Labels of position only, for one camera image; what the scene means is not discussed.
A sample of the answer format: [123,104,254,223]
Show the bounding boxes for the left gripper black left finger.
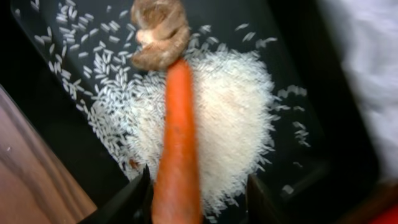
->
[78,166,153,224]

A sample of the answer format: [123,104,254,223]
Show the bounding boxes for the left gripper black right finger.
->
[246,174,289,224]

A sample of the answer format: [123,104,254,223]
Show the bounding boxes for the orange carrot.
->
[151,59,203,224]

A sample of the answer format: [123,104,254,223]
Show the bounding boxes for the pile of white rice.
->
[11,1,310,223]

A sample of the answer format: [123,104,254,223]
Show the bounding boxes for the brown food scrap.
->
[131,0,190,70]

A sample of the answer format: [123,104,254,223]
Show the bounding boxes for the clear plastic waste bin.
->
[317,0,397,182]

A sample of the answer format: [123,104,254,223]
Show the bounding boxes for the red serving tray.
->
[368,204,398,224]

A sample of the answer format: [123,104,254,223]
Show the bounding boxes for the black plastic tray bin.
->
[1,1,377,223]

